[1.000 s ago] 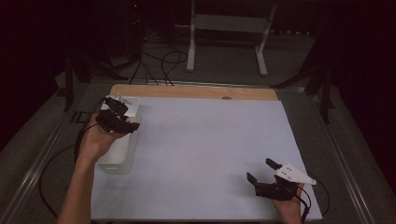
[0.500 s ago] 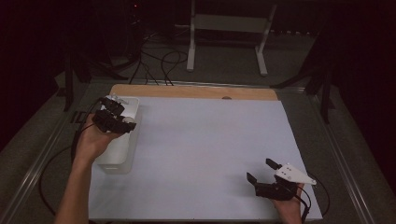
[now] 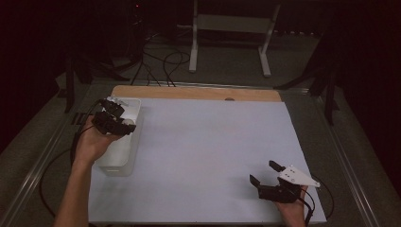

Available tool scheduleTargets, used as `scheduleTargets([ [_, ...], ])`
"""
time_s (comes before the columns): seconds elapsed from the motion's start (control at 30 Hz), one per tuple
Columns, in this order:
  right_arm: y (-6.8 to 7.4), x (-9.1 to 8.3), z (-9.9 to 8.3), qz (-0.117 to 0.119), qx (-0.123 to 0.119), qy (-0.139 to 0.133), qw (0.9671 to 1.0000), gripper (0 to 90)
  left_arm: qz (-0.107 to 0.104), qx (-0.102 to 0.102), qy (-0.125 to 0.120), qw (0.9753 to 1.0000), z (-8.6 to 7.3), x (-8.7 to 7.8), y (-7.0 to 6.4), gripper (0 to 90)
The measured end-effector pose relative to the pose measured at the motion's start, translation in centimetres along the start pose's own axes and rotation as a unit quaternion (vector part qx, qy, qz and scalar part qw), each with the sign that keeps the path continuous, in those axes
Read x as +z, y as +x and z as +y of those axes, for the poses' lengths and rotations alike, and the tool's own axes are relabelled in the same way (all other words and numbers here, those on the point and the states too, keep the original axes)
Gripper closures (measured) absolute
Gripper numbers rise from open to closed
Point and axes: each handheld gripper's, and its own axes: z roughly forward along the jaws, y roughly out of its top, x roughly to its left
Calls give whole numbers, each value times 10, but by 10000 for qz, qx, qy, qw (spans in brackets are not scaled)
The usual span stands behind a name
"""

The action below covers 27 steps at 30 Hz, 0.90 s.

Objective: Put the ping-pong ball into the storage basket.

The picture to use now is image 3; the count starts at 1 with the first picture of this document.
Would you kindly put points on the person's left hand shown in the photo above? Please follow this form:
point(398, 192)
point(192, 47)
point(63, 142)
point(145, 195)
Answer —
point(90, 145)

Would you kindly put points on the white metal stand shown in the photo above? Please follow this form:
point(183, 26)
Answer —
point(233, 25)

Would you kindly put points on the white table mat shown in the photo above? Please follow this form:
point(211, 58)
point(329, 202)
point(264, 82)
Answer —
point(205, 157)

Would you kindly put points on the white ball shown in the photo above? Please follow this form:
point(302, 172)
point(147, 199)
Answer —
point(129, 121)

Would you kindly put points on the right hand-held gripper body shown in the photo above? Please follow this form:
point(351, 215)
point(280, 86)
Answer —
point(280, 192)

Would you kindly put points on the person's right hand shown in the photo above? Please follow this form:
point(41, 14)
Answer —
point(294, 213)

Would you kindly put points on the white plastic container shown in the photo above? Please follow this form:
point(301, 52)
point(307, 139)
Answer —
point(121, 154)

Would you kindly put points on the metal floor rail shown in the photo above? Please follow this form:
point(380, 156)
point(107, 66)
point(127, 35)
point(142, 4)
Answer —
point(34, 170)
point(350, 164)

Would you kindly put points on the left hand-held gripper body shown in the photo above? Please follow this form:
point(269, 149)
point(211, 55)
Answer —
point(105, 123)

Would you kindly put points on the black tripod stand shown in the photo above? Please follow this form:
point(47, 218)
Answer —
point(78, 72)
point(321, 78)

